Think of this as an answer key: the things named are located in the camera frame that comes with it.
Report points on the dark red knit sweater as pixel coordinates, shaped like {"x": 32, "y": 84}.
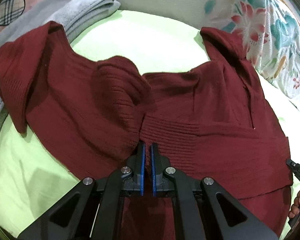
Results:
{"x": 210, "y": 121}

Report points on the person's right hand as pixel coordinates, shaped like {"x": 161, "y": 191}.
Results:
{"x": 295, "y": 208}

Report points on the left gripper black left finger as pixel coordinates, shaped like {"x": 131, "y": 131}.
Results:
{"x": 93, "y": 208}

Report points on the light green bed sheet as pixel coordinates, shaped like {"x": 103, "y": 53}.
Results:
{"x": 31, "y": 179}

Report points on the white floral quilt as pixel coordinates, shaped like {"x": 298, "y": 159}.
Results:
{"x": 270, "y": 32}

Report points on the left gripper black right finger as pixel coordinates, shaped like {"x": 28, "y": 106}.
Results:
{"x": 202, "y": 208}

